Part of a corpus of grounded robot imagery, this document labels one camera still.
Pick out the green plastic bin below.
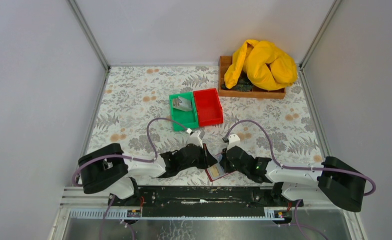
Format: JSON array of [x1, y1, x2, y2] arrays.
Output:
[[169, 92, 199, 129]]

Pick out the red plastic bin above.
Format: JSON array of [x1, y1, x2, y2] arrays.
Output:
[[193, 88, 224, 127]]

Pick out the red leather card holder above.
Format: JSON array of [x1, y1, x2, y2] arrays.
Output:
[[205, 153, 229, 182]]

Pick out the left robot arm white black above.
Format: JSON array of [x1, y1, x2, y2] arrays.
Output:
[[72, 143, 218, 200]]

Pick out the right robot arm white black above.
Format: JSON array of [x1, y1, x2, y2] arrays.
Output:
[[220, 146, 367, 213]]

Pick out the silver cards in green bin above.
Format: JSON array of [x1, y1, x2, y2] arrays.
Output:
[[172, 96, 193, 112]]

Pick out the dark green item in tray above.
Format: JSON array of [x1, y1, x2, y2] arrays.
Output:
[[220, 75, 254, 92]]

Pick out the yellow cloth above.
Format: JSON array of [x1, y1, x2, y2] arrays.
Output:
[[224, 39, 298, 91]]

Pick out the wooden tray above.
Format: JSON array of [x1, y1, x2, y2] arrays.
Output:
[[218, 56, 286, 100]]

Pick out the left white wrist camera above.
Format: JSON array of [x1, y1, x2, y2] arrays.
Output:
[[186, 128, 205, 148]]

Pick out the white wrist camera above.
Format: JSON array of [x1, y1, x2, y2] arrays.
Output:
[[186, 128, 205, 148], [222, 133, 240, 150]]

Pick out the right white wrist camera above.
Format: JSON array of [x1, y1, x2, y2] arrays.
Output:
[[222, 133, 240, 150]]

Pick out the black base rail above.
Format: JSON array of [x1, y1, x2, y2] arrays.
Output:
[[109, 185, 296, 218]]

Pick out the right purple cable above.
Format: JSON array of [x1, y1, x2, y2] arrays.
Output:
[[223, 119, 377, 240]]

